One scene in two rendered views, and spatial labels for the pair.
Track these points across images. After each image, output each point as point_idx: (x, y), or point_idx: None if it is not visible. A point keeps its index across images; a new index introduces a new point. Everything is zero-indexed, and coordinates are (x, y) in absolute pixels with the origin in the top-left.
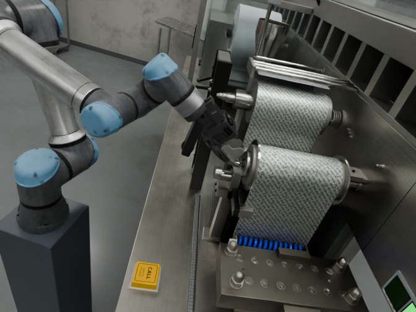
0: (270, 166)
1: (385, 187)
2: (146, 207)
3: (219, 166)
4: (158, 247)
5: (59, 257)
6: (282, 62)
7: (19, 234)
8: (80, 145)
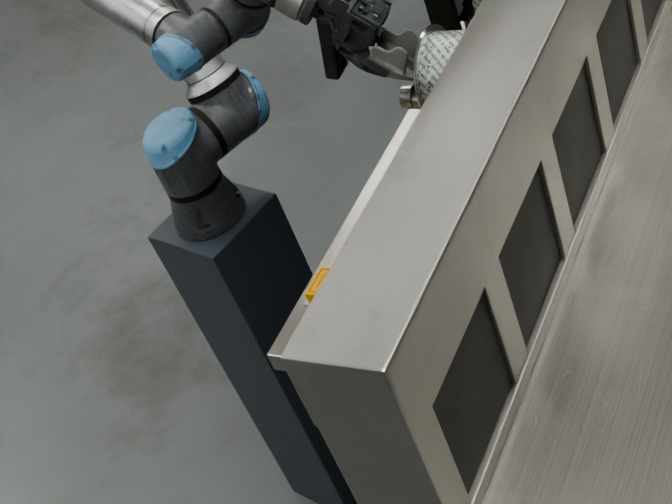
0: (439, 69)
1: None
2: (368, 184)
3: (408, 85)
4: None
5: (237, 277)
6: None
7: (177, 243)
8: (228, 92)
